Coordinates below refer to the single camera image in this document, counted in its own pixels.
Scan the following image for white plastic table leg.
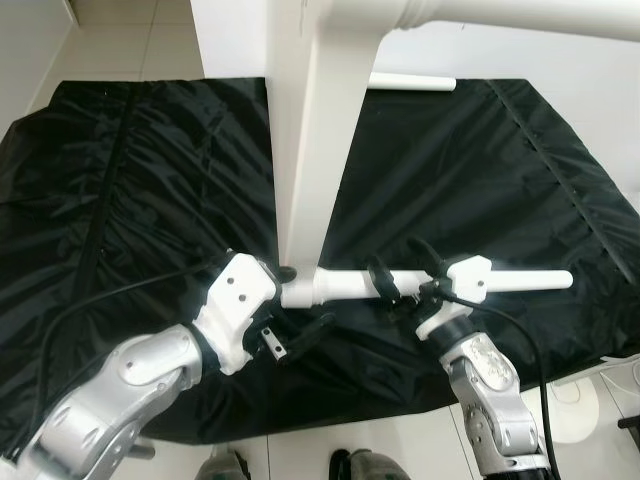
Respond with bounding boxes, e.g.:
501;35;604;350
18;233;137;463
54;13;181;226
370;72;458;94
400;0;640;44
300;268;574;307

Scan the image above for white plastic children table top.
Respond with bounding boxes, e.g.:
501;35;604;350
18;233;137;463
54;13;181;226
262;0;441;309

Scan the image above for black cloth table cover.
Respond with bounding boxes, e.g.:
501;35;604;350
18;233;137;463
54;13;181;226
0;75;640;446

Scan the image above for grey robot left leg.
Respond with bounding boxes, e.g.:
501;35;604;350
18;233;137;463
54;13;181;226
195;448;252;480

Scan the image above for grey robot leg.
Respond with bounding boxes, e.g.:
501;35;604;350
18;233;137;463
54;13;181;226
195;448;252;480
330;450;412;480

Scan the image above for grey robot right leg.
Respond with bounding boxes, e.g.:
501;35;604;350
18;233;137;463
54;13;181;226
330;450;412;480

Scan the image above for white round lamp base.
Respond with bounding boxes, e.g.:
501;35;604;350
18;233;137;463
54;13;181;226
545;375;602;447

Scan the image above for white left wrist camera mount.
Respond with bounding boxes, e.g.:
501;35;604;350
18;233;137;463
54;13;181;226
192;252;282;377

